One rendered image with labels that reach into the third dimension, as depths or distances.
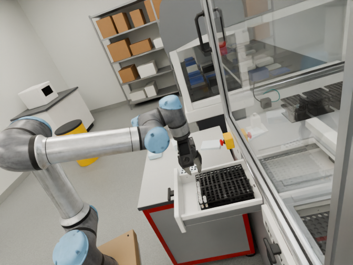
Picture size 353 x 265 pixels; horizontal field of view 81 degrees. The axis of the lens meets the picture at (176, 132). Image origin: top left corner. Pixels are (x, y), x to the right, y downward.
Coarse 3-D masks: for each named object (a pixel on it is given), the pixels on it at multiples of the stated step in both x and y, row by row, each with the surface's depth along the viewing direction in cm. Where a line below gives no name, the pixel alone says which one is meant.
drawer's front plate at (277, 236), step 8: (264, 208) 71; (264, 216) 72; (272, 216) 68; (264, 224) 77; (272, 224) 65; (272, 232) 66; (280, 232) 63; (272, 240) 70; (280, 240) 61; (280, 248) 60; (288, 256) 57; (288, 264) 55
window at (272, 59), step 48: (240, 0) 47; (288, 0) 28; (336, 0) 20; (240, 48) 58; (288, 48) 32; (336, 48) 22; (240, 96) 75; (288, 96) 36; (336, 96) 24; (288, 144) 42; (288, 192) 50
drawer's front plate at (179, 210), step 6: (174, 168) 103; (174, 174) 100; (174, 180) 96; (180, 180) 103; (174, 186) 93; (180, 186) 99; (174, 192) 90; (180, 192) 94; (174, 198) 87; (180, 198) 91; (174, 204) 84; (180, 204) 88; (174, 210) 81; (180, 210) 84; (174, 216) 79; (180, 216) 82; (180, 222) 81; (180, 228) 82
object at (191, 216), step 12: (204, 168) 102; (216, 168) 101; (228, 168) 101; (192, 180) 104; (252, 180) 94; (192, 192) 99; (192, 204) 93; (240, 204) 79; (252, 204) 79; (192, 216) 82; (204, 216) 82; (216, 216) 82; (228, 216) 82
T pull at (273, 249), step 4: (264, 240) 64; (268, 244) 62; (272, 244) 62; (276, 244) 62; (268, 248) 61; (272, 248) 61; (276, 248) 61; (268, 252) 61; (272, 252) 60; (276, 252) 60; (280, 252) 60; (272, 256) 59; (272, 260) 58
